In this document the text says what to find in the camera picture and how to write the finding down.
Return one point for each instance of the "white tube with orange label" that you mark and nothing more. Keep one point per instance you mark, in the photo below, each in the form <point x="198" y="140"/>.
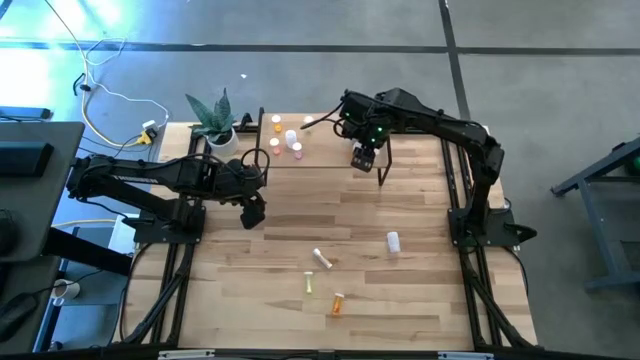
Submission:
<point x="322" y="258"/>

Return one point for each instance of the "black rounded object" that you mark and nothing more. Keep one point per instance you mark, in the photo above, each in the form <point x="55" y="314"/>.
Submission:
<point x="6" y="232"/>

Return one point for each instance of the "black bracket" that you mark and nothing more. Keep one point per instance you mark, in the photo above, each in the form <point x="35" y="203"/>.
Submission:
<point x="245" y="120"/>

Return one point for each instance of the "white power adapter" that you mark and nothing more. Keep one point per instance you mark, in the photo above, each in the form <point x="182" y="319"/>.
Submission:
<point x="149" y="124"/>

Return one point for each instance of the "black computer mouse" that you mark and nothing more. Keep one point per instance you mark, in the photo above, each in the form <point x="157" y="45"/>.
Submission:
<point x="15" y="312"/>

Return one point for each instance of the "white opaque bottle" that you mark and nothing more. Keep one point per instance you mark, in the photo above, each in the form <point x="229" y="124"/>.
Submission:
<point x="393" y="241"/>

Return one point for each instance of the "white paper cup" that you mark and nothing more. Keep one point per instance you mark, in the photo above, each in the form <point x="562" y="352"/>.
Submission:
<point x="65" y="290"/>

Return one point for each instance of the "wooden shelf with black frame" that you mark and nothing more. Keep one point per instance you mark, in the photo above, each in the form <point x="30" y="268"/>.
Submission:
<point x="320" y="160"/>

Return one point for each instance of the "silver aluminium extrusion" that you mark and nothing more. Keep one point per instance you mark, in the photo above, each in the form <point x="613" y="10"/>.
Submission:
<point x="185" y="354"/>
<point x="465" y="356"/>

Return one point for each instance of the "dark grey desk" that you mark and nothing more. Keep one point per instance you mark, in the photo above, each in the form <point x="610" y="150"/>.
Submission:
<point x="45" y="330"/>
<point x="55" y="210"/>

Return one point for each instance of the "pink pill bottle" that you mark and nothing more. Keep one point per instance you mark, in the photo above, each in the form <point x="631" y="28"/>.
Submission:
<point x="297" y="147"/>

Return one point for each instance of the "small orange pill bottle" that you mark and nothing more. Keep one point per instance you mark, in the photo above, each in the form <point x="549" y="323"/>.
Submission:
<point x="275" y="119"/>

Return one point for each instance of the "snake plant in white pot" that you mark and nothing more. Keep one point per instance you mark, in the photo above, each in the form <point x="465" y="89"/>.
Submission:
<point x="225" y="145"/>

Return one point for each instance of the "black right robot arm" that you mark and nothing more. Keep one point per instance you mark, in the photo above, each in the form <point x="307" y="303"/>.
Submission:
<point x="450" y="127"/>

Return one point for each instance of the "peach pill bottle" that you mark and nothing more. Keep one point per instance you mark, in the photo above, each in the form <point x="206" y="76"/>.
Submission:
<point x="274" y="143"/>

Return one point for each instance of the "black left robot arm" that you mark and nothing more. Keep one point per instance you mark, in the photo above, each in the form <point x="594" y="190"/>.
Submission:
<point x="150" y="175"/>

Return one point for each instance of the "yellow plug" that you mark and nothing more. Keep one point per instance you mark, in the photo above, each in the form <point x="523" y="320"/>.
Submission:
<point x="145" y="137"/>

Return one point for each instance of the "black aluminium table frame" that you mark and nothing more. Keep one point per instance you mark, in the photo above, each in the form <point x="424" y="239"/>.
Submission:
<point x="445" y="175"/>

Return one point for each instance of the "tall clear pill bottle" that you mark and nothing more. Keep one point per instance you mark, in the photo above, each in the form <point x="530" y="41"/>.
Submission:
<point x="290" y="137"/>

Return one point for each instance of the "white box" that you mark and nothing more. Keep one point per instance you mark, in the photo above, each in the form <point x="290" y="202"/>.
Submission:
<point x="122" y="237"/>

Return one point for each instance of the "dark flat panel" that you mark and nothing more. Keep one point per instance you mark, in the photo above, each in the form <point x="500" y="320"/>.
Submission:
<point x="25" y="113"/>

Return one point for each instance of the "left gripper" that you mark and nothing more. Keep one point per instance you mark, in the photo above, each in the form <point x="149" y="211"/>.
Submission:
<point x="242" y="180"/>

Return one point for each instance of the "black support beam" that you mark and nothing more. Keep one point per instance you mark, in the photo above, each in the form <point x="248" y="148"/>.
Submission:
<point x="85" y="250"/>

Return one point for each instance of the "green pill bottle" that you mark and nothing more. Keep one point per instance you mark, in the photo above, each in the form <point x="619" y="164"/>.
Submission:
<point x="308" y="282"/>

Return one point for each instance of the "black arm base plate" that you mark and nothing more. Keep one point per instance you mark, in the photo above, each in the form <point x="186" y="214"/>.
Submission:
<point x="505" y="235"/>
<point x="160" y="237"/>

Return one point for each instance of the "blue-grey metal cart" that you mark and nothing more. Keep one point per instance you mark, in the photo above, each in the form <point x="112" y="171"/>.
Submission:
<point x="595" y="220"/>

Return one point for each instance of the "tall orange pill bottle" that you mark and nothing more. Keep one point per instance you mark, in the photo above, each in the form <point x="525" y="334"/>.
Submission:
<point x="337" y="304"/>

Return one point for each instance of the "yellow bottle with beige pills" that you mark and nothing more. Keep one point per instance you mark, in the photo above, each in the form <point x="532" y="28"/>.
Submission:
<point x="308" y="120"/>

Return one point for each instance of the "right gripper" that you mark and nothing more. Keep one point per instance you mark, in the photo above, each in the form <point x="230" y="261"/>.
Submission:
<point x="367" y="131"/>

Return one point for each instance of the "black rectangular device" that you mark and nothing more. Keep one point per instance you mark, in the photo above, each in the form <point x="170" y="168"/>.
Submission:
<point x="25" y="160"/>

